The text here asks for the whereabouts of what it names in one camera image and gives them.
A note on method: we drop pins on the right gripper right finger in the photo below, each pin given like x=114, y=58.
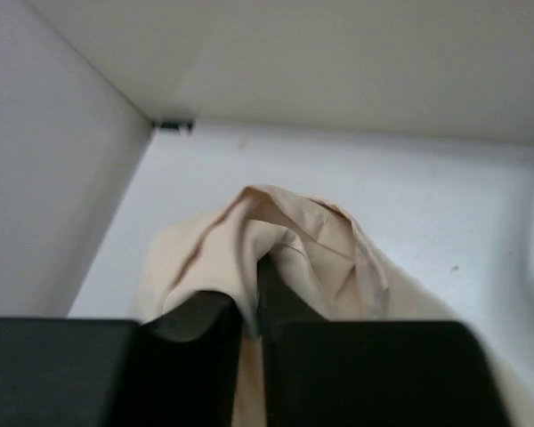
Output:
x=319, y=372

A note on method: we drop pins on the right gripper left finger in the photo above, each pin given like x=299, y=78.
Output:
x=179, y=369

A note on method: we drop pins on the beige trousers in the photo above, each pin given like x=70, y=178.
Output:
x=318, y=250

